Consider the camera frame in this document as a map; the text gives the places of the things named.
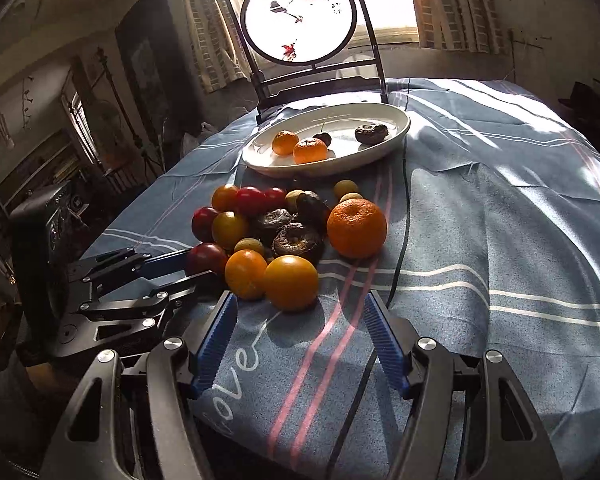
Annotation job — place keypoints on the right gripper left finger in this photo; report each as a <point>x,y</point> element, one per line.
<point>95,438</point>

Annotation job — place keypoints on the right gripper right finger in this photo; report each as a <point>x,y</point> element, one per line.
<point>503,436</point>

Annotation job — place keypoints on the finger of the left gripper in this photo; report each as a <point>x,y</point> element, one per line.
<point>169,296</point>
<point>112,270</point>

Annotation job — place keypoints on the dark red apple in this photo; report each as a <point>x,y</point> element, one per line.
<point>206,257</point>

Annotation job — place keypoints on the orange tomato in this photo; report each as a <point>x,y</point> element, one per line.
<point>224,198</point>
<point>244,272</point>

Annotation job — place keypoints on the orange tomato back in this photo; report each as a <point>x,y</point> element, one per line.
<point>224,198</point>

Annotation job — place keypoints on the large yellow-orange tomato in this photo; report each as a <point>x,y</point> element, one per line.
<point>291,283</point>

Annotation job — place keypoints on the red cherry tomato back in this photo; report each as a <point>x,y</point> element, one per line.
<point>250,202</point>

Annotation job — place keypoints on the red cherry tomato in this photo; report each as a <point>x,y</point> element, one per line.
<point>275,198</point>
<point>250,202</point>

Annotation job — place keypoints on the small mandarin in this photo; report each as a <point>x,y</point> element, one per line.
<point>284,142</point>
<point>310,150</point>

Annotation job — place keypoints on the large orange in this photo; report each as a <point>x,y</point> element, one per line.
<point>357,228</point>

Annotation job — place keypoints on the dark plum front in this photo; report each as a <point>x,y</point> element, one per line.
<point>323,136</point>

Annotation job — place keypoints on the small longan front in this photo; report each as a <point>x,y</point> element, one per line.
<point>250,243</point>

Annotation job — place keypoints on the dried brown fruit middle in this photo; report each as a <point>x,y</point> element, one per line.
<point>267,226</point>

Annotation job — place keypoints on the dried brown fruit front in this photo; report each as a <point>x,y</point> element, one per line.
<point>296,239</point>

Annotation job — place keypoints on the small longan back left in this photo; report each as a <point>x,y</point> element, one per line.
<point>291,200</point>

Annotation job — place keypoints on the dark passion fruit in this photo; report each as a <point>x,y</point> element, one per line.
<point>312,211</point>

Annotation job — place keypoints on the small mandarin in plate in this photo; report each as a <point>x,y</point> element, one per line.
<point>284,142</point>

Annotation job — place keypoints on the blue striped tablecloth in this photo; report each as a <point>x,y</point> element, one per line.
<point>493,208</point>

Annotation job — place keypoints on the small longan by orange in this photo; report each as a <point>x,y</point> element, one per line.
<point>350,196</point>

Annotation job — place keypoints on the small longan back right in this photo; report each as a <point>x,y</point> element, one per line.
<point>344,187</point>

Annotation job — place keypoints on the left window curtain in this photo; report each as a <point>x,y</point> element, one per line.
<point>218,55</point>

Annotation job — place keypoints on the window curtain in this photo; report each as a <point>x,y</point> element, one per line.
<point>459,25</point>
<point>218,55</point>

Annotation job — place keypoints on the white oval plate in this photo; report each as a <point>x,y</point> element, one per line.
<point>344,153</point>

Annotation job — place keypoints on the dried brown fruit in plate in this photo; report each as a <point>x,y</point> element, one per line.
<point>371,134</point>

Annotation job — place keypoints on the round painted screen stand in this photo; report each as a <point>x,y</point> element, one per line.
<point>306,49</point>

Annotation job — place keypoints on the right window curtain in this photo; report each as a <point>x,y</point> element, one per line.
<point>459,25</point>

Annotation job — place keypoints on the dark framed wall painting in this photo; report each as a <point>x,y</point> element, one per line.
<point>156,71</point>

